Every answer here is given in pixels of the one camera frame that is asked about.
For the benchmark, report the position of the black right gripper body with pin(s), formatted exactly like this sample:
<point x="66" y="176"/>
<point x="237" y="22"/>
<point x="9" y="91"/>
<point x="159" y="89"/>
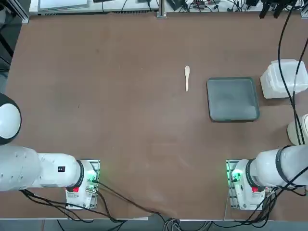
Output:
<point x="279" y="1"/>

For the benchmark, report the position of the white container with clear lid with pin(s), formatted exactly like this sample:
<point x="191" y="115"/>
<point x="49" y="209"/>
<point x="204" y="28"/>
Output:
<point x="272" y="81"/>

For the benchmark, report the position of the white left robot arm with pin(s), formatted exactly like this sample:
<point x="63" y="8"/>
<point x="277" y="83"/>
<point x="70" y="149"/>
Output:
<point x="48" y="168"/>

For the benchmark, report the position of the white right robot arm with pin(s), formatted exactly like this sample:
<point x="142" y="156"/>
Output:
<point x="269" y="166"/>

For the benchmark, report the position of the aluminium corner profile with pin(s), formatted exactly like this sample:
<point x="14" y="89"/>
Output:
<point x="304" y="14"/>
<point x="22" y="15"/>

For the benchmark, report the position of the dark power adapter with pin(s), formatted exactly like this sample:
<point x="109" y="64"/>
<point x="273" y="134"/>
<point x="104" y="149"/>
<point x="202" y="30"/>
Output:
<point x="176" y="4"/>

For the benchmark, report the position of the dark grey square tray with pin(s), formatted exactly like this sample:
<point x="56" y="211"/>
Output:
<point x="232" y="98"/>

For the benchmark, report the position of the small cream lidded bin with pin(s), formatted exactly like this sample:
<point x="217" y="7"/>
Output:
<point x="291" y="132"/>

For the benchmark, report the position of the aluminium profile post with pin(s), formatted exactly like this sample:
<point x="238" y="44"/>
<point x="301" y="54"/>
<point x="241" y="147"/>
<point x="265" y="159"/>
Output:
<point x="161" y="9"/>

